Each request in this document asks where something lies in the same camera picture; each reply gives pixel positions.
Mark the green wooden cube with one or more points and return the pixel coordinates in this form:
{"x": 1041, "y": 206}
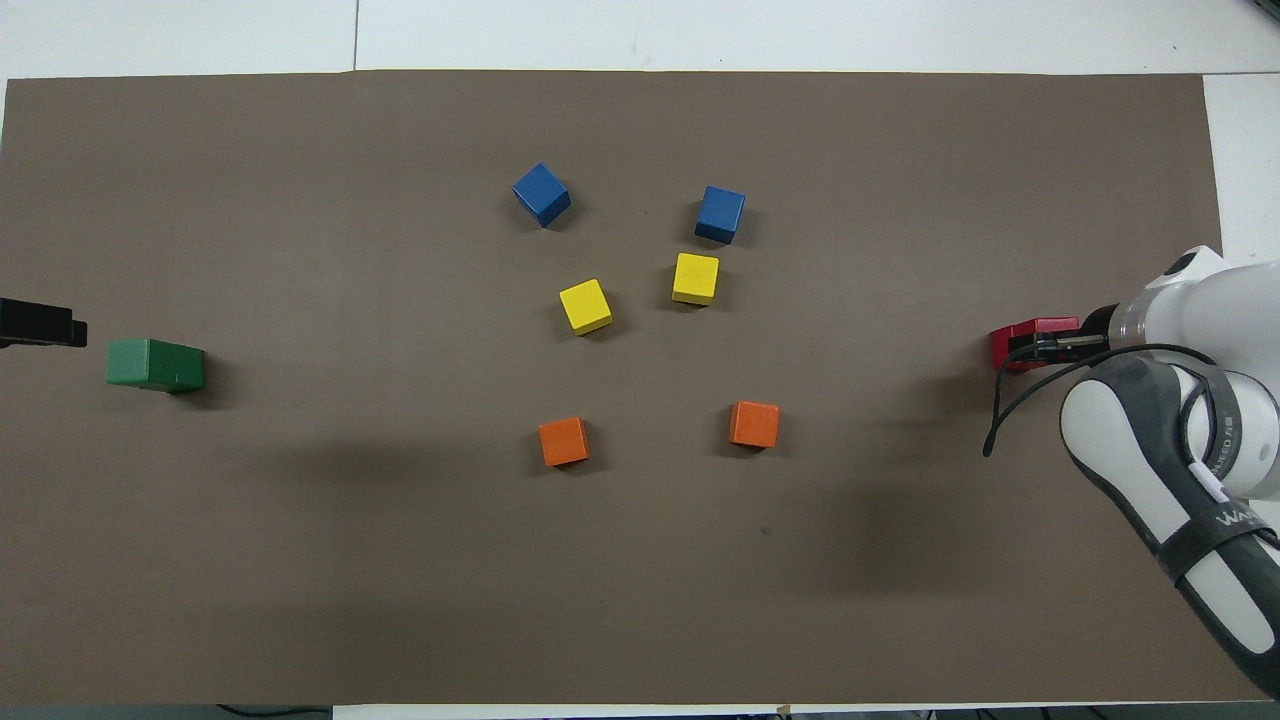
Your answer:
{"x": 192, "y": 372}
{"x": 130, "y": 362}

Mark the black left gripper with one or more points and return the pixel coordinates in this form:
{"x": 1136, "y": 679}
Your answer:
{"x": 14, "y": 323}

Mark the yellow wooden cube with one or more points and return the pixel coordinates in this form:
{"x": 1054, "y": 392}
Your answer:
{"x": 585, "y": 306}
{"x": 696, "y": 278}

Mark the blue wooden cube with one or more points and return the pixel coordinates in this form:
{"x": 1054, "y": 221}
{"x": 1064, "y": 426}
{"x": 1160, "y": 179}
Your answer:
{"x": 720, "y": 214}
{"x": 541, "y": 194}

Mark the orange wooden cube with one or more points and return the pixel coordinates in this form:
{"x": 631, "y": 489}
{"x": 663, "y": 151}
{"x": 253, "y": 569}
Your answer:
{"x": 564, "y": 441}
{"x": 755, "y": 424}

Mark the brown table mat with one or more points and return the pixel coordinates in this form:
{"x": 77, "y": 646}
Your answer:
{"x": 640, "y": 580}

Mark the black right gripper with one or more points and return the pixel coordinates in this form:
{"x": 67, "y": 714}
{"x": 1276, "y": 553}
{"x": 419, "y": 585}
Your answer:
{"x": 1100, "y": 328}

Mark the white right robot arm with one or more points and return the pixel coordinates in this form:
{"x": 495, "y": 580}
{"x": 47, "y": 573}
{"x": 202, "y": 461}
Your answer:
{"x": 1200, "y": 420}

